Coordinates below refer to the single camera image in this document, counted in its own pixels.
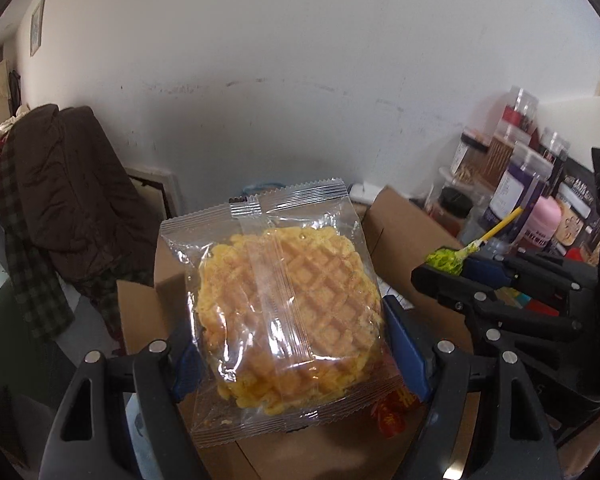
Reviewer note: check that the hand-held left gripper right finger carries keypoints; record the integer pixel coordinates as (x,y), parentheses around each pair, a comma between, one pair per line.
(405,345)

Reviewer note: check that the brown quilted jacket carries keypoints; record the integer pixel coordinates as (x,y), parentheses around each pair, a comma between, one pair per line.
(80,185)

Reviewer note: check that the red snack packet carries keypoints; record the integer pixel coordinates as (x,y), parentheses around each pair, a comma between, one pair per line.
(392,407)

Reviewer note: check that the pink bottle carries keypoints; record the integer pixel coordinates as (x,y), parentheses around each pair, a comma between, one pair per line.
(542,220)

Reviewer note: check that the brown cardboard box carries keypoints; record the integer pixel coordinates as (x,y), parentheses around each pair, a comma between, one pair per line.
(410,230)

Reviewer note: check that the leaning picture frame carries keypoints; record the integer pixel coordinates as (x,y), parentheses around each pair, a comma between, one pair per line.
(167,185)

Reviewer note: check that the clear jar of nuts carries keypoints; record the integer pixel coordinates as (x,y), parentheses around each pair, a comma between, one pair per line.
(467,160)

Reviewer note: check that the purple label jar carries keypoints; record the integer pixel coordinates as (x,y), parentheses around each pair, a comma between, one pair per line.
(515,190)

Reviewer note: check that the green plaid cloth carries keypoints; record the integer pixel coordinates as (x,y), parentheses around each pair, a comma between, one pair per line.
(30,270)

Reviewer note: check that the green lollipop yellow stick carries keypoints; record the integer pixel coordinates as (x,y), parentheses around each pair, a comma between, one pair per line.
(447,260)

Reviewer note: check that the black printed box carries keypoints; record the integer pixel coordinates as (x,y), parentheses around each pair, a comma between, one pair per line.
(577,190)

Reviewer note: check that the dark label jar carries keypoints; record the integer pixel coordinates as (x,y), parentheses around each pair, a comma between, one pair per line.
(552,145)

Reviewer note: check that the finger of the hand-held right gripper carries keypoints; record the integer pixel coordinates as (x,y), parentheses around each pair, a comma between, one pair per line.
(440,285)
(485,269)

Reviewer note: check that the dark green cushion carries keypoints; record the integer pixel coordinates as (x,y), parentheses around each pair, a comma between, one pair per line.
(10,320)

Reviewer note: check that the clear jar brown sticks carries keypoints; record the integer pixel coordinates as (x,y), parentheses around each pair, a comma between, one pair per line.
(500,157)

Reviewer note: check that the framed wall picture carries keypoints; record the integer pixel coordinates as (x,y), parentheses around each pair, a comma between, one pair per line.
(37,25)

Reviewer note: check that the white foam board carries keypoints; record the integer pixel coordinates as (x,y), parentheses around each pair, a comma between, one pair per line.
(590,120)

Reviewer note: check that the clear waffle packet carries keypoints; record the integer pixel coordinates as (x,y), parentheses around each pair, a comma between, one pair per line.
(290,300)

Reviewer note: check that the red cap bottle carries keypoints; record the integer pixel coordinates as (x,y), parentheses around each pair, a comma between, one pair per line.
(577,255)

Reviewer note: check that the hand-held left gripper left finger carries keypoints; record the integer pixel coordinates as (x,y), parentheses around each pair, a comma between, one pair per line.
(185,370)

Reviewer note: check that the black lid spice jar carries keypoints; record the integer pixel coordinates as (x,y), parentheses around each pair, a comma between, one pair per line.
(455,200)

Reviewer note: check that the white papers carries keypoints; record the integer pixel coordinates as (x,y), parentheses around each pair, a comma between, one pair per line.
(362,192)

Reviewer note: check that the blue cloth item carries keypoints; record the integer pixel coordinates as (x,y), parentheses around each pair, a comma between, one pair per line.
(265,185)

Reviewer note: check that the tall jar red label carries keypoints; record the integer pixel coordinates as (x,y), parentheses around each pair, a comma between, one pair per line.
(517,115)

